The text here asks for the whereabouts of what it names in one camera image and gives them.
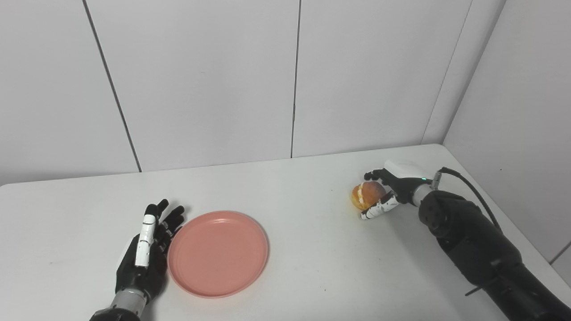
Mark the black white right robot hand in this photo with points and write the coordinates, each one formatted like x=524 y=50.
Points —
x=403 y=183

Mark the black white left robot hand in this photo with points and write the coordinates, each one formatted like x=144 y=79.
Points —
x=142 y=278

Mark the cream puff pastry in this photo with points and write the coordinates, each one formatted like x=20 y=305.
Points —
x=368 y=195

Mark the pink round plate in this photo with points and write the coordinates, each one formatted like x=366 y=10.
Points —
x=218 y=254

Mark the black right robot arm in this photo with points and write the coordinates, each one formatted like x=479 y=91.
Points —
x=482 y=249

